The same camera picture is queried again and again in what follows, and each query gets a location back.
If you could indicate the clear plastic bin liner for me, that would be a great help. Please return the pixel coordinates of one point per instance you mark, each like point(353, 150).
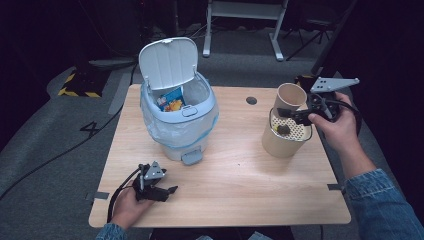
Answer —
point(173, 133)

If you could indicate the grey tape piece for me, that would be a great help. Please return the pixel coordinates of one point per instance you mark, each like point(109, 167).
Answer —
point(98, 195)
point(335, 187)

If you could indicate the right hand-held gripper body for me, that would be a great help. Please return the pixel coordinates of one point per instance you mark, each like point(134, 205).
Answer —
point(325, 100)

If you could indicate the person's left hand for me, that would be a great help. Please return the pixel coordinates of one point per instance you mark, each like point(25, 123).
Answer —
point(128, 208)

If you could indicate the black tripod stand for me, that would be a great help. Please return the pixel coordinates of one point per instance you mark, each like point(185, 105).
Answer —
point(310, 33)

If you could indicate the grey floor tape strip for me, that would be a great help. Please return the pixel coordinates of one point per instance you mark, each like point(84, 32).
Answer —
point(120, 93)

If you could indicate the brown paper cup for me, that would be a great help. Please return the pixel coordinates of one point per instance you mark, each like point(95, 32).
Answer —
point(290, 96)

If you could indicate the person's right hand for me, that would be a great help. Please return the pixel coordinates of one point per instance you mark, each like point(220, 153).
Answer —
point(336, 133)

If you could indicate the colourful drink carton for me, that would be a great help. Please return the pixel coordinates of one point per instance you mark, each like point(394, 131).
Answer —
point(171, 101)

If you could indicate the blue and white pedal bin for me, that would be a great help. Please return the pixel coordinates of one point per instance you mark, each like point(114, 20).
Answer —
point(180, 126)

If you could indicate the beige container with strainer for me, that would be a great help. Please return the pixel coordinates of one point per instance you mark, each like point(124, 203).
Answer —
point(280, 146)

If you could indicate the white metal desk frame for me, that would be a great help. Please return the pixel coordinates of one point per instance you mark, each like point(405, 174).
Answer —
point(245, 10)

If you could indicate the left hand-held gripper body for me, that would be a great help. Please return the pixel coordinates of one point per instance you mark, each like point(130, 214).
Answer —
point(150, 186)

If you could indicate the black table grommet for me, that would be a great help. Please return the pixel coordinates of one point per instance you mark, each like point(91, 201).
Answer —
point(251, 100)

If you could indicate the black slanted pole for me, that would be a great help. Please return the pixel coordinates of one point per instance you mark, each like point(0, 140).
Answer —
point(333, 36)

